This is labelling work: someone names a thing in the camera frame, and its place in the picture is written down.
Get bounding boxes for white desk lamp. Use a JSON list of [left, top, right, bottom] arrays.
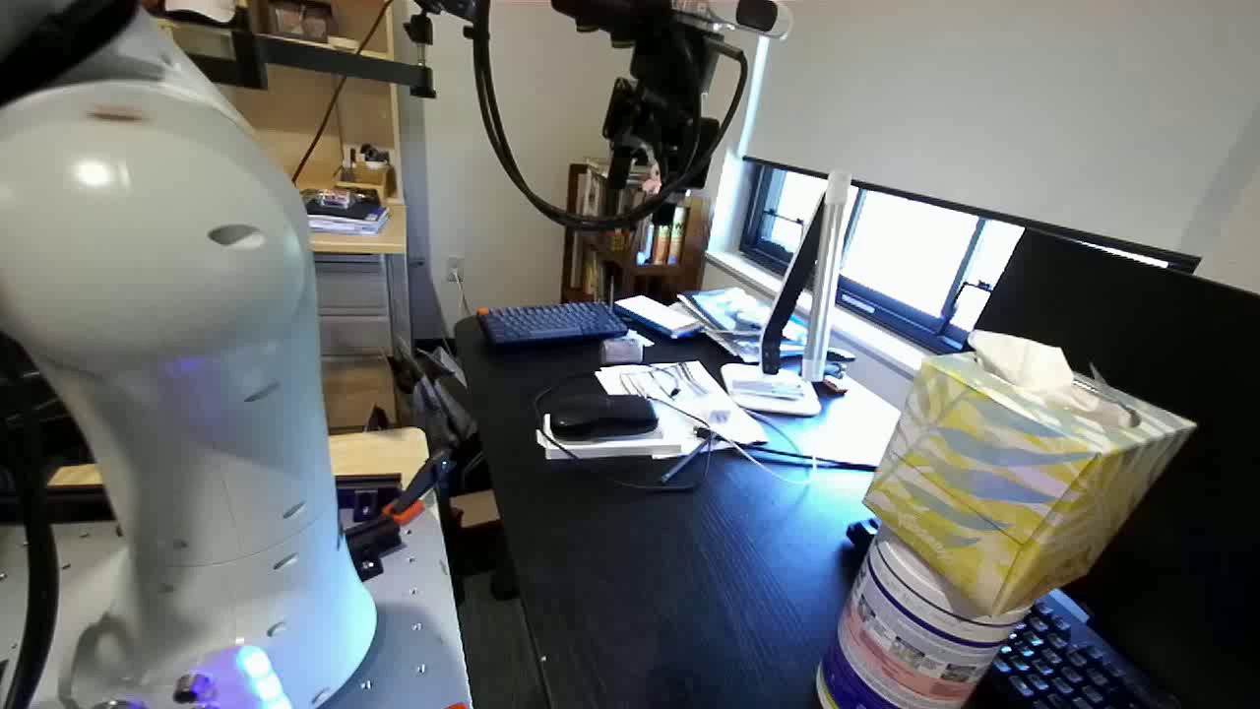
[[717, 170, 859, 422]]

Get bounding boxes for stack of books and papers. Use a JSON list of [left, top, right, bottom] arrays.
[[614, 284, 859, 372]]

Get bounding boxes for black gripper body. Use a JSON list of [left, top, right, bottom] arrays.
[[599, 29, 728, 200]]

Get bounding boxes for wooden metal shelf rack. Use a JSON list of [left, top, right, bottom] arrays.
[[152, 0, 442, 438]]

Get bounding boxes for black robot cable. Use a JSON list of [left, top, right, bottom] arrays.
[[464, 0, 754, 237]]

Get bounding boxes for black computer keyboard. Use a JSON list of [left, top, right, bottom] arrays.
[[968, 587, 1186, 709]]

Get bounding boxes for white labelled plastic bottle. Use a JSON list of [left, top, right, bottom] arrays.
[[812, 524, 1034, 709]]

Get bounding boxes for white plastic tray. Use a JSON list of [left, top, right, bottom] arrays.
[[531, 407, 708, 468]]

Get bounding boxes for light wooden board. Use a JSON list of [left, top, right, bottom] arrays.
[[43, 424, 438, 495]]

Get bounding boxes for black computer monitor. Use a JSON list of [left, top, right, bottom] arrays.
[[977, 229, 1260, 709]]

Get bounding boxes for blue keyboard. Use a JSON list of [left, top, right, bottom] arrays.
[[477, 301, 635, 352]]

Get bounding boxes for white roller blind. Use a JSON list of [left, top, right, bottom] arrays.
[[744, 0, 1260, 301]]

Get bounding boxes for small wooden bookshelf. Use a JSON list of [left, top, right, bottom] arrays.
[[560, 159, 717, 306]]

